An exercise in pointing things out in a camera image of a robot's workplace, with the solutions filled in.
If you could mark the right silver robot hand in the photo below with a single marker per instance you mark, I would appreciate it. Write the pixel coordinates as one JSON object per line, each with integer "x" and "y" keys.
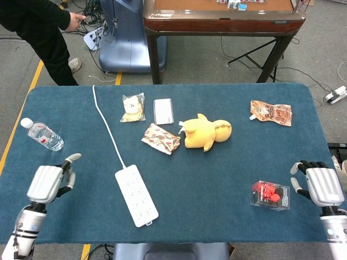
{"x": 321, "y": 187}

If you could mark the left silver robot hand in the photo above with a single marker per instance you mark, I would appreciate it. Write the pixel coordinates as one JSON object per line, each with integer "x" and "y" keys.
{"x": 48, "y": 184}

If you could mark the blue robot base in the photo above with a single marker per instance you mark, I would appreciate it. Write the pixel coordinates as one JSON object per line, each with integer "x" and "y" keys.
{"x": 127, "y": 40}

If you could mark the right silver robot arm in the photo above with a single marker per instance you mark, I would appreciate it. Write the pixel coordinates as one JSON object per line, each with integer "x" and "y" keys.
{"x": 336, "y": 235}

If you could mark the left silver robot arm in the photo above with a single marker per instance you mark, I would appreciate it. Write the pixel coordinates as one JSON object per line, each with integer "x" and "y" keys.
{"x": 23, "y": 233}

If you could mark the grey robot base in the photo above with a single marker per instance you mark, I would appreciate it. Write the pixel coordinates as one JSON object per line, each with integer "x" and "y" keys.
{"x": 170, "y": 251}

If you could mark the white floor power strip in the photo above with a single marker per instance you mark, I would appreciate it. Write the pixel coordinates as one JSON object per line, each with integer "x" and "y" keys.
{"x": 337, "y": 95}

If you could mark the clear plastic water bottle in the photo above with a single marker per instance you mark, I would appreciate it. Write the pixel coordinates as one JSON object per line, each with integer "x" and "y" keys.
{"x": 43, "y": 134}

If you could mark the clear box of red toy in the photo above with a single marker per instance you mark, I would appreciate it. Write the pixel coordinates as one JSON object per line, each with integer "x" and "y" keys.
{"x": 269, "y": 194}

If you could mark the orange spouted drink pouch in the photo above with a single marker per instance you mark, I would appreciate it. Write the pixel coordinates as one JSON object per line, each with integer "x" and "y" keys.
{"x": 272, "y": 112}

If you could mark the clear bag of pastry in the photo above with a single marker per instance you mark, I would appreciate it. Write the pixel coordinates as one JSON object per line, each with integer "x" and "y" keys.
{"x": 132, "y": 108}

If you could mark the red patterned snack packet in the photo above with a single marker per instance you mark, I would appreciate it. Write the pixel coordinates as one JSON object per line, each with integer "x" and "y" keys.
{"x": 160, "y": 138}

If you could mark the blue table cloth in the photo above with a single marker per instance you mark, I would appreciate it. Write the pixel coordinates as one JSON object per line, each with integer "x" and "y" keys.
{"x": 173, "y": 168}

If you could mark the yellow plush toy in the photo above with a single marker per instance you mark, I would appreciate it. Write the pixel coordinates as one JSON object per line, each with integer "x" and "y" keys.
{"x": 207, "y": 132}

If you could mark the white card pack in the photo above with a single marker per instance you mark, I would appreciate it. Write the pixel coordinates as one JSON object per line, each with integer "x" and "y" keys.
{"x": 163, "y": 111}

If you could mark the person in black clothes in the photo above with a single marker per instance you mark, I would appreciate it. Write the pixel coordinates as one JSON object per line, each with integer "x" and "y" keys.
{"x": 40, "y": 35}

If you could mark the white multi-socket with plugs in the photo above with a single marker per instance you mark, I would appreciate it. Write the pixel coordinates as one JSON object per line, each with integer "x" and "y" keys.
{"x": 93, "y": 38}

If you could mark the brown mahjong table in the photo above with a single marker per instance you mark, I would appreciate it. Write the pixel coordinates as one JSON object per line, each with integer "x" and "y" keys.
{"x": 225, "y": 19}

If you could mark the mahjong tiles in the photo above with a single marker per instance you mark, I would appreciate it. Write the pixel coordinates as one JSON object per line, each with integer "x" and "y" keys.
{"x": 238, "y": 3}

